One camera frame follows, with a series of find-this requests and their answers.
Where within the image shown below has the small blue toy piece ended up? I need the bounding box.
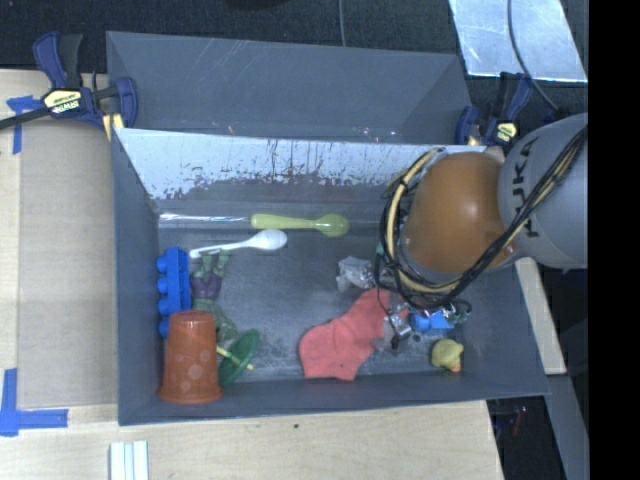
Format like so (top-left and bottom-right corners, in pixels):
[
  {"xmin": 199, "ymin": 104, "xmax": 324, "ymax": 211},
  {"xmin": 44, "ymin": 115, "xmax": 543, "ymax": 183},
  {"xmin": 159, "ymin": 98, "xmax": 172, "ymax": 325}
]
[{"xmin": 409, "ymin": 309, "xmax": 450, "ymax": 333}]

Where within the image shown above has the red cloth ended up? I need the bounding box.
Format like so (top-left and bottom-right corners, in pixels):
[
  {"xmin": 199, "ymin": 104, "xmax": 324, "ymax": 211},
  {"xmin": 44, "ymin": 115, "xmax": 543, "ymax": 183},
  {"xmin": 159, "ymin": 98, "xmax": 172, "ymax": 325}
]
[{"xmin": 297, "ymin": 287, "xmax": 397, "ymax": 382}]

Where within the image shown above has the crumpled clear plastic wrapper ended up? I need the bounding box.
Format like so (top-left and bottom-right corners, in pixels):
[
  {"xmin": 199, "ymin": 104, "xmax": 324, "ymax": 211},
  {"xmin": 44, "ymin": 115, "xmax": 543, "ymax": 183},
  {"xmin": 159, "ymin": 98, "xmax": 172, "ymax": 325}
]
[{"xmin": 335, "ymin": 255, "xmax": 377, "ymax": 295}]

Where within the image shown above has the grey metal bin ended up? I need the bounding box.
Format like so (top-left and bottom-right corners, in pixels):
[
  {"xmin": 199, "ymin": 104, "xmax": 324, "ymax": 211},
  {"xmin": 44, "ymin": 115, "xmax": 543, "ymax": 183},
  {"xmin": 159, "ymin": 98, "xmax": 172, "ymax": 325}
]
[{"xmin": 104, "ymin": 30, "xmax": 552, "ymax": 427}]

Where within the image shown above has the light green plastic spoon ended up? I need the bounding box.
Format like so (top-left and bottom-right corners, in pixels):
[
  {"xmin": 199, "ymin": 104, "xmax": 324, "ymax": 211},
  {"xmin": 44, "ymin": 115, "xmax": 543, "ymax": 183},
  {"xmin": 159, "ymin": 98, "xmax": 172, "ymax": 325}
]
[{"xmin": 249, "ymin": 212, "xmax": 351, "ymax": 239}]

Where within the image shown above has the white plastic spoon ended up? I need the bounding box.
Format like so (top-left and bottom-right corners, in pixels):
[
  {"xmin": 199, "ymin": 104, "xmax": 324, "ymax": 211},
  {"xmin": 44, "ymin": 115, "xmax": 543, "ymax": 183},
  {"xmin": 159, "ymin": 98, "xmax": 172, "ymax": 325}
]
[{"xmin": 188, "ymin": 228, "xmax": 289, "ymax": 260}]

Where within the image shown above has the green disc with yellow stem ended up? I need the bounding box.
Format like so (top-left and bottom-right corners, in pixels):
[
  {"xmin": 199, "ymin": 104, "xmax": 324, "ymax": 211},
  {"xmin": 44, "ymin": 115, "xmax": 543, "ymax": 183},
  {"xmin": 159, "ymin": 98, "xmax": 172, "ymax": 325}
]
[{"xmin": 216, "ymin": 328, "xmax": 262, "ymax": 388}]

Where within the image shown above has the green and purple toy figure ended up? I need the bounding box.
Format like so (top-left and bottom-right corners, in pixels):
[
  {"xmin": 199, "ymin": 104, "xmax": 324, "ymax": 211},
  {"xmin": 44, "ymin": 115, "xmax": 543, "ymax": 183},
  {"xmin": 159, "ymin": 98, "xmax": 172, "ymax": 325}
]
[{"xmin": 189, "ymin": 249, "xmax": 240, "ymax": 345}]

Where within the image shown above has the orange plastic cup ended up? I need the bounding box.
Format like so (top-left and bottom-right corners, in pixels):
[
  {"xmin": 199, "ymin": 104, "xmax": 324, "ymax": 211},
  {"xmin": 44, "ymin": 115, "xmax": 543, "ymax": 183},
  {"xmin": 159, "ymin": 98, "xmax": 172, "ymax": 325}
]
[{"xmin": 158, "ymin": 309, "xmax": 224, "ymax": 406}]

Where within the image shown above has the blue toy building block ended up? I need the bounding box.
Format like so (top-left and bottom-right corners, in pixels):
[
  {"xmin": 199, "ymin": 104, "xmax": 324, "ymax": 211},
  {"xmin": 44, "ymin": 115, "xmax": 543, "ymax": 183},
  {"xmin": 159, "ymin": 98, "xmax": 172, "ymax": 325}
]
[{"xmin": 155, "ymin": 246, "xmax": 193, "ymax": 340}]

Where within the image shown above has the pale wood board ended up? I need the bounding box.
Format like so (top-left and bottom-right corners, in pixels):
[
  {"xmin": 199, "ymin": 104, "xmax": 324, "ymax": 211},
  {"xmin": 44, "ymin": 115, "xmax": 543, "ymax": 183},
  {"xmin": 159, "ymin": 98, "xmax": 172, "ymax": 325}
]
[{"xmin": 16, "ymin": 116, "xmax": 120, "ymax": 410}]

